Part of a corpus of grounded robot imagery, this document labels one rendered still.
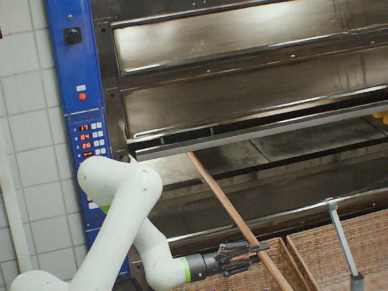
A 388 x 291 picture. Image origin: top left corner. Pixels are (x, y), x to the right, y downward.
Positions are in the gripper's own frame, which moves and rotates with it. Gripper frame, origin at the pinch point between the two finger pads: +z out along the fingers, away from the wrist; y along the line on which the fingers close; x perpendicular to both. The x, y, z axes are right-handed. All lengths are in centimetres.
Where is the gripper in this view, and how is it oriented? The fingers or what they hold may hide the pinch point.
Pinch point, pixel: (260, 252)
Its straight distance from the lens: 257.6
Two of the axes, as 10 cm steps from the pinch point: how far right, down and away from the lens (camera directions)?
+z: 9.6, -1.9, 2.1
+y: 1.0, 9.1, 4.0
